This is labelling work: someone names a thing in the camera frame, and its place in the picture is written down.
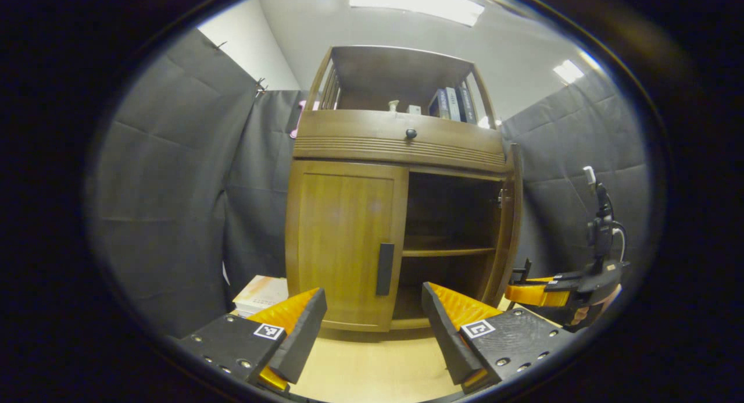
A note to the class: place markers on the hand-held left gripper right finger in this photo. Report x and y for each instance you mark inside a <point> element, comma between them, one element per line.
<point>444,333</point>

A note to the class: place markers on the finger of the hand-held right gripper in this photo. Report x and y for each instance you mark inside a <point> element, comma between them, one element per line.
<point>543,280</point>
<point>535,295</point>

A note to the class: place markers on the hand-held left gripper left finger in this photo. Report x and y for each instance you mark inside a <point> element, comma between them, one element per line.
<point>305,333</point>

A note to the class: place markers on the wooden cabinet door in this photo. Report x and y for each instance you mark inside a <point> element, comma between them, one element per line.
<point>343,240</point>
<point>510,217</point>

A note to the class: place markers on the wooden double-door shoe cabinet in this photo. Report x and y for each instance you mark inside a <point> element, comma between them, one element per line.
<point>395,71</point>

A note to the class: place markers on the wooden inner cabinet shelf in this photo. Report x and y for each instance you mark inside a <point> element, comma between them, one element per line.
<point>447,251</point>

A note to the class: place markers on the wooden cabinet drawer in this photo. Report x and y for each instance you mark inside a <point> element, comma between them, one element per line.
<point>360,129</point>

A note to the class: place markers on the stack of paperback books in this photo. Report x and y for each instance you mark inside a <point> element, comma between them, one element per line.
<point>261,292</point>

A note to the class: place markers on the small ceiling light panel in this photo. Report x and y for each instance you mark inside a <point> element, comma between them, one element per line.
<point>568,71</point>

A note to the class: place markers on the light grey book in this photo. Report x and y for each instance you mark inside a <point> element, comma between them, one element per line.
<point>453,103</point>

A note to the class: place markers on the black backdrop cloth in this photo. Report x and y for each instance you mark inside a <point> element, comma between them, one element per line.
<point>163,188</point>

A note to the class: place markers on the dark blue book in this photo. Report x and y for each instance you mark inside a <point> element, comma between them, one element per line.
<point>439,103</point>

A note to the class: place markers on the small white box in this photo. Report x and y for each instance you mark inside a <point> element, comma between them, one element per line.
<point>414,109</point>

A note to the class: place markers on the large ceiling light panel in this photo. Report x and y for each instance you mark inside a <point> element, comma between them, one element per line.
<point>415,2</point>

